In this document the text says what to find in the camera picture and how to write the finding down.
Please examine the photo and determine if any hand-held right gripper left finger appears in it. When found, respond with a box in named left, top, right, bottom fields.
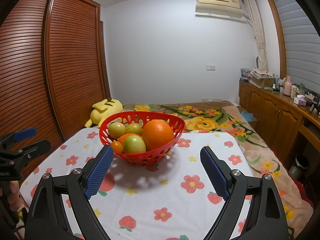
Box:
left=24, top=144, right=114, bottom=240

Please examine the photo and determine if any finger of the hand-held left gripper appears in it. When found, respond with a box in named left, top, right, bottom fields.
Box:
left=0, top=127, right=37, bottom=147
left=7, top=139, right=52, bottom=163

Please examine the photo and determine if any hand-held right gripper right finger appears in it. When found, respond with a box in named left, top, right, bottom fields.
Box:
left=200, top=146, right=285, bottom=240

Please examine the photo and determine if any tiny orange tangerine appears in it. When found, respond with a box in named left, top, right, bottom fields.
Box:
left=110, top=141, right=124, bottom=154

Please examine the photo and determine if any medium orange tangerine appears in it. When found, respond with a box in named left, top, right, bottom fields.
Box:
left=118, top=133, right=143, bottom=147

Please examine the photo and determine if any green round fruit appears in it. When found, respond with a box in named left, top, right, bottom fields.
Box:
left=123, top=135, right=146, bottom=154

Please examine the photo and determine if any yellow-green passion fruit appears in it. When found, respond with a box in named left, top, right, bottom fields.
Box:
left=125, top=123, right=143, bottom=136
left=108, top=122, right=126, bottom=139

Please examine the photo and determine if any large navel orange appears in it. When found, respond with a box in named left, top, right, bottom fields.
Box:
left=142, top=120, right=174, bottom=152

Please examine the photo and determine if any red perforated plastic basket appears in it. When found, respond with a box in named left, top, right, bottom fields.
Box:
left=99, top=111, right=185, bottom=167

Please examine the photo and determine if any person's left hand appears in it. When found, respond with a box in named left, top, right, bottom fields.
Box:
left=7, top=181, right=21, bottom=212

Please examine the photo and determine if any floral bed blanket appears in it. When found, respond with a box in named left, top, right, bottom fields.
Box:
left=122, top=101, right=314, bottom=238

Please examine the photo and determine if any yellow plush toy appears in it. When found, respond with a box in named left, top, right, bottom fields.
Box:
left=84, top=98, right=123, bottom=128

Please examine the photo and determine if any blue plastic bag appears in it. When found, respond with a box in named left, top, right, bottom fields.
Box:
left=240, top=110, right=255, bottom=122

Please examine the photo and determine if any brown louvered wardrobe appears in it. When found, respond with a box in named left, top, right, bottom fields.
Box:
left=0, top=0, right=112, bottom=180

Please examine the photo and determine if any grey trash can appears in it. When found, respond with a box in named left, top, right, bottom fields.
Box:
left=289, top=154, right=310, bottom=178

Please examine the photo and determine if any wooden sideboard cabinet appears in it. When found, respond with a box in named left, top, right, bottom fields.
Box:
left=239, top=80, right=320, bottom=160

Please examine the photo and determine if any cardboard box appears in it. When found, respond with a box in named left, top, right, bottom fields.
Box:
left=251, top=77, right=274, bottom=88

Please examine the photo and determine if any clear storage bin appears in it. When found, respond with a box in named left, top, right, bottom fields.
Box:
left=240, top=68, right=252, bottom=82

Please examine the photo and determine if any stack of folded cloths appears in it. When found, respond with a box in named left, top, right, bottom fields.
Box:
left=250, top=68, right=274, bottom=78

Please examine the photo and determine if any pink thermos jug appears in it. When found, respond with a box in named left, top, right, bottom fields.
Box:
left=283, top=76, right=292, bottom=95

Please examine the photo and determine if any cream curtain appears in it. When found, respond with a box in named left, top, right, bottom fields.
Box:
left=242, top=0, right=269, bottom=71

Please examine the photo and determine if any grey window blind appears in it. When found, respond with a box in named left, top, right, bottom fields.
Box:
left=271, top=0, right=320, bottom=93

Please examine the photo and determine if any wooden window frame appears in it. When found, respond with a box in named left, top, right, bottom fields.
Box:
left=265, top=0, right=287, bottom=79

